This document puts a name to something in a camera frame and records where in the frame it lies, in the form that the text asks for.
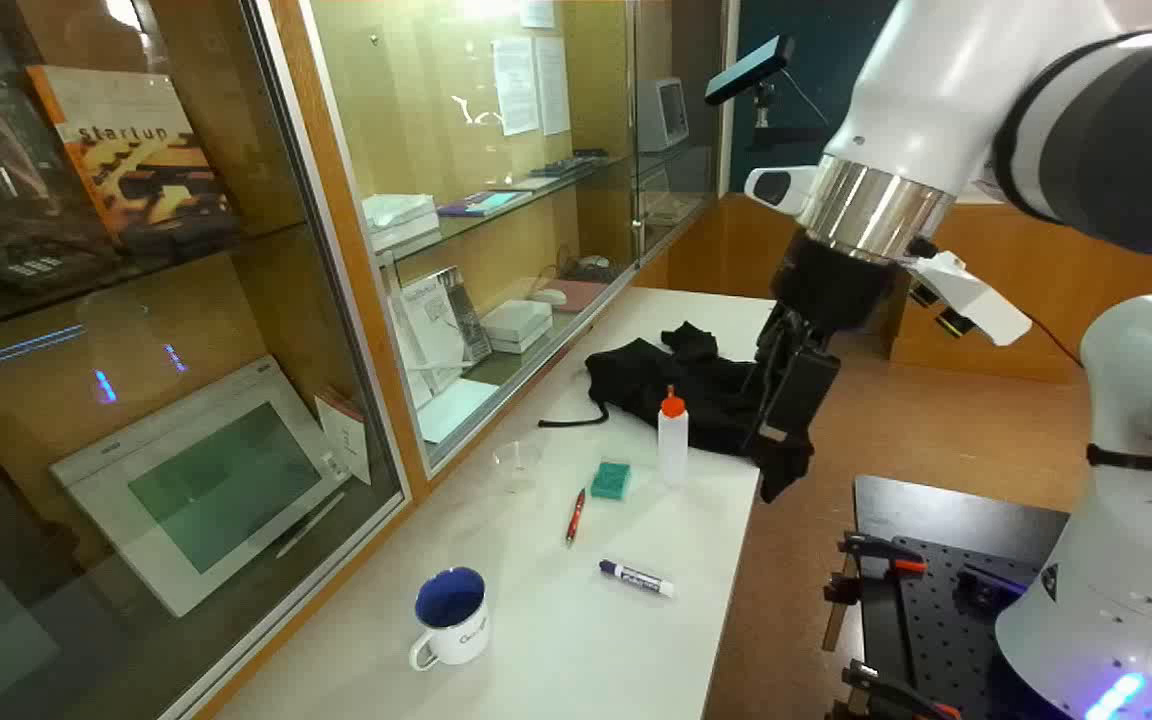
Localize white paper sheet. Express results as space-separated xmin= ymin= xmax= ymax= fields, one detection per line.
xmin=491 ymin=37 xmax=543 ymax=137
xmin=534 ymin=35 xmax=573 ymax=137

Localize white tablet device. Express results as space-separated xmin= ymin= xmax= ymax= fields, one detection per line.
xmin=49 ymin=355 xmax=353 ymax=619

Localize large glass cabinet door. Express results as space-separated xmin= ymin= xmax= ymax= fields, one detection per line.
xmin=0 ymin=0 xmax=409 ymax=720

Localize camera on mount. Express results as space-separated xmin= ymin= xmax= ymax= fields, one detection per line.
xmin=703 ymin=35 xmax=833 ymax=153

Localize black devices on shelf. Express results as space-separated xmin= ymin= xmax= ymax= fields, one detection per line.
xmin=530 ymin=149 xmax=610 ymax=180

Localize purple flat book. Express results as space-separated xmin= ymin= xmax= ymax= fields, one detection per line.
xmin=436 ymin=189 xmax=533 ymax=220

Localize grey magazine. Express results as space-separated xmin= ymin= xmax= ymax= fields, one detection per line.
xmin=396 ymin=266 xmax=494 ymax=373

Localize small white card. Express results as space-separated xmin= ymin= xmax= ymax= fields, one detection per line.
xmin=314 ymin=388 xmax=373 ymax=487

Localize old beige computer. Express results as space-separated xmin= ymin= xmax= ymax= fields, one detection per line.
xmin=636 ymin=77 xmax=690 ymax=154

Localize stack of white boxes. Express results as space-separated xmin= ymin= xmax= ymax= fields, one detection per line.
xmin=361 ymin=193 xmax=443 ymax=257

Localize pink flat pad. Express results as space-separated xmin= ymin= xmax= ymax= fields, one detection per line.
xmin=546 ymin=278 xmax=610 ymax=314

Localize white mug blue inside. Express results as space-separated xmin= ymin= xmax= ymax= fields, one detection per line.
xmin=408 ymin=567 xmax=491 ymax=672

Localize black cloth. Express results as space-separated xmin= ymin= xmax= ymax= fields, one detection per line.
xmin=538 ymin=322 xmax=817 ymax=504

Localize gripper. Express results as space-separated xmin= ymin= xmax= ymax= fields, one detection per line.
xmin=753 ymin=230 xmax=923 ymax=447

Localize black telephone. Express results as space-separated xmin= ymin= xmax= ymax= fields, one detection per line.
xmin=0 ymin=235 xmax=123 ymax=297

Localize green sponge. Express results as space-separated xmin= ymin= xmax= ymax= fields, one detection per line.
xmin=591 ymin=461 xmax=634 ymax=502

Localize white squeeze bottle orange cap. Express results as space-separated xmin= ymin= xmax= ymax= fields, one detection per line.
xmin=657 ymin=385 xmax=690 ymax=489

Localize black orange clamp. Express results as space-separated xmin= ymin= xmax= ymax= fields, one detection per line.
xmin=836 ymin=533 xmax=929 ymax=578
xmin=841 ymin=659 xmax=964 ymax=720

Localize purple whiteboard marker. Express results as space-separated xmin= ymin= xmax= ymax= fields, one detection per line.
xmin=598 ymin=559 xmax=676 ymax=600

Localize clear glass cup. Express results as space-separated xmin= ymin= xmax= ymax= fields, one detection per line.
xmin=492 ymin=440 xmax=544 ymax=495

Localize wooden glass display cabinet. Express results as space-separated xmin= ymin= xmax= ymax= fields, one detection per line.
xmin=0 ymin=0 xmax=737 ymax=720

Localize white paper on shelf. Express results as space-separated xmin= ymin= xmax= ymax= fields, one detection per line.
xmin=416 ymin=378 xmax=500 ymax=445

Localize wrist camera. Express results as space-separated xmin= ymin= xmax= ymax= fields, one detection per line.
xmin=908 ymin=250 xmax=1033 ymax=347

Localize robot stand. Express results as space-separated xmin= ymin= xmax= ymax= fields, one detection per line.
xmin=824 ymin=475 xmax=1073 ymax=720

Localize orange cover book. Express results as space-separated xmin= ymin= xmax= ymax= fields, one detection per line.
xmin=26 ymin=65 xmax=239 ymax=243

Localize flat white box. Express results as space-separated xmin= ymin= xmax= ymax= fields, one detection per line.
xmin=481 ymin=299 xmax=555 ymax=355

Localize narrow glass cabinet door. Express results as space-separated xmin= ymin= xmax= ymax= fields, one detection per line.
xmin=630 ymin=0 xmax=729 ymax=263

